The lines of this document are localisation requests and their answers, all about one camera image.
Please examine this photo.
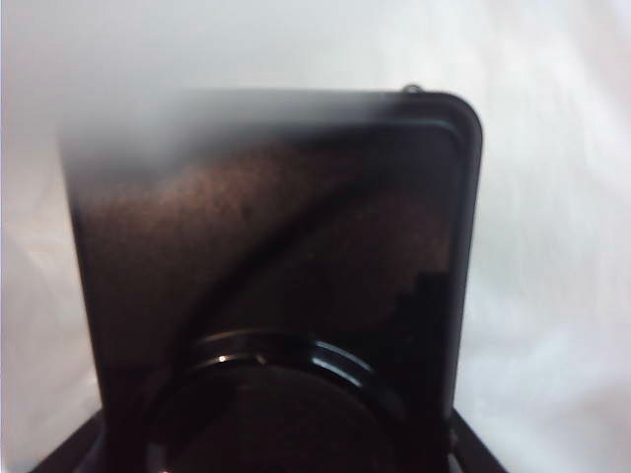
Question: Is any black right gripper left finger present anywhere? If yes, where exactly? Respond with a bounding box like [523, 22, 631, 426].
[32, 411, 109, 473]

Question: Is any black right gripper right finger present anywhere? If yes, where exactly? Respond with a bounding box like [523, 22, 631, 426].
[446, 408, 512, 473]

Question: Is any black power bank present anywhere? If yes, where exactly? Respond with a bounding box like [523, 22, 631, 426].
[58, 87, 487, 473]

